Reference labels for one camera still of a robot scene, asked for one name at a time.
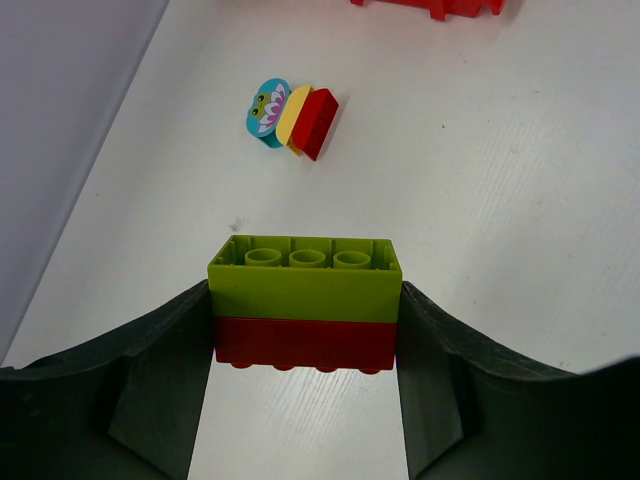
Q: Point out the blue frog lego brick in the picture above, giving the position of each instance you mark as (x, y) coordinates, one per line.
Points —
(265, 111)

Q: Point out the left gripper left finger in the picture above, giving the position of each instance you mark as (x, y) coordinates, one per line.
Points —
(124, 405)

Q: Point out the large red lego brick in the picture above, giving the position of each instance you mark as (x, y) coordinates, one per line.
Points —
(323, 345)

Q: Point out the yellow curved lego brick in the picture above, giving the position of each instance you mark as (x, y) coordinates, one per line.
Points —
(289, 116)

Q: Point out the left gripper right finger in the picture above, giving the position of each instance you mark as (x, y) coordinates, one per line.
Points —
(474, 409)

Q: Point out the red four-compartment tray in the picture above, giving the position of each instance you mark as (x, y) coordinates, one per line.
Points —
(440, 9)

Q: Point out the large green lego brick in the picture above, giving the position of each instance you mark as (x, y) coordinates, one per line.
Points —
(306, 278)

